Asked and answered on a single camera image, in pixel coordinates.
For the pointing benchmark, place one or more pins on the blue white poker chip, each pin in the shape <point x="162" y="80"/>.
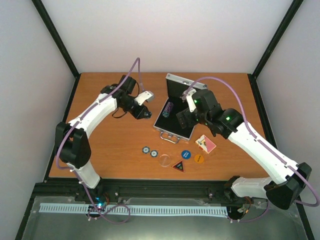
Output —
<point x="154" y="153"/>
<point x="145" y="150"/>

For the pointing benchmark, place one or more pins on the orange round token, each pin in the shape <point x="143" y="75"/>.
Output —
<point x="198" y="158"/>

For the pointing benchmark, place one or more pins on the aluminium poker case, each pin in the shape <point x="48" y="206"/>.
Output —
<point x="169" y="128"/>

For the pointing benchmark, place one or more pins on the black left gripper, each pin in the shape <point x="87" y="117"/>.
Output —
<point x="140" y="114"/>

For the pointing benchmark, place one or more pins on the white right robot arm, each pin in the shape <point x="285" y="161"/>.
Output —
<point x="286" y="178"/>

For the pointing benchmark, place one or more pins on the white cable duct strip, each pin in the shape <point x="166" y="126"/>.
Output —
<point x="138" y="210"/>

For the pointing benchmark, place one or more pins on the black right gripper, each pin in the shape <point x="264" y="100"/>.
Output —
<point x="191" y="122"/>

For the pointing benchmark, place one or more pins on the black red triangle token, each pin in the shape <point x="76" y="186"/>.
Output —
<point x="179" y="166"/>

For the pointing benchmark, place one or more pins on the black aluminium frame rail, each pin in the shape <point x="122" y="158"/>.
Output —
<point x="116" y="190"/>

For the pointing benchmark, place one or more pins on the blue round token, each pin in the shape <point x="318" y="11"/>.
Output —
<point x="186" y="154"/>

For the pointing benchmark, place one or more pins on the purple poker chip stack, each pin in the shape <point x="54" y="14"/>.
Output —
<point x="167" y="109"/>

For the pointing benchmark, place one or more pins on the pink playing card deck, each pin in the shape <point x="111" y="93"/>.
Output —
<point x="204" y="143"/>

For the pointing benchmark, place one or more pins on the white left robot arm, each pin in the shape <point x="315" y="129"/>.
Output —
<point x="72" y="145"/>

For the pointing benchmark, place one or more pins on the clear round disc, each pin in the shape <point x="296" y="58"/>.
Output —
<point x="164" y="160"/>

